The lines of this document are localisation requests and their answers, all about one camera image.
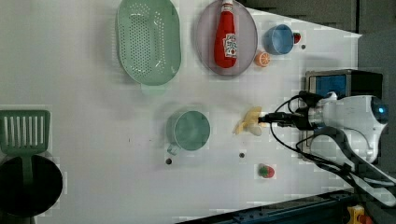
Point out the grey oval plate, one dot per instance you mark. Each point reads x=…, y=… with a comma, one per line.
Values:
x=246, y=36

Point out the blue cup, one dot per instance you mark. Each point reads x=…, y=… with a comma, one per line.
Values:
x=278, y=40

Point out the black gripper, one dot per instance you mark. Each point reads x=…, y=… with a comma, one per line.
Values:
x=299, y=118

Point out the yellow red toy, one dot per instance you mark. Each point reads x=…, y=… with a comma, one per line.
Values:
x=358, y=216

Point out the blue metal frame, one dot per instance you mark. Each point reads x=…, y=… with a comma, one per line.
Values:
x=326, y=208

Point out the small strawberry behind cup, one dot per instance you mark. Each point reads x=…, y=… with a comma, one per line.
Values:
x=297, y=37

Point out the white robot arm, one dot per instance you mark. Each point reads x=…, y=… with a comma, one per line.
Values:
x=344, y=138

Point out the green mug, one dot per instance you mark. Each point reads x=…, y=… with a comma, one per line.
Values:
x=187, y=130

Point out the green slotted spatula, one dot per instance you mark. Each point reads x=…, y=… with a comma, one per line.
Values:
x=25, y=133

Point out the red ketchup bottle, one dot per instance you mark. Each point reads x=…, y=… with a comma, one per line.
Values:
x=225, y=46

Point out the black round pan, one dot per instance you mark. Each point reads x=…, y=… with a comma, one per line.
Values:
x=19, y=200

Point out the toaster oven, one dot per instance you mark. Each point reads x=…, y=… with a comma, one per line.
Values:
x=333, y=82

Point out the peeled plush banana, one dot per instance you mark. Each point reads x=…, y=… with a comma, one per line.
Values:
x=250, y=122

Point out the orange slice toy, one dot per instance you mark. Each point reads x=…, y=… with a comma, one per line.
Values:
x=262, y=59

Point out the green plastic colander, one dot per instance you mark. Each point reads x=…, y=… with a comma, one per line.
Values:
x=149, y=43

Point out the strawberry toy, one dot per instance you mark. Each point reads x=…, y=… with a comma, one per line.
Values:
x=266, y=171

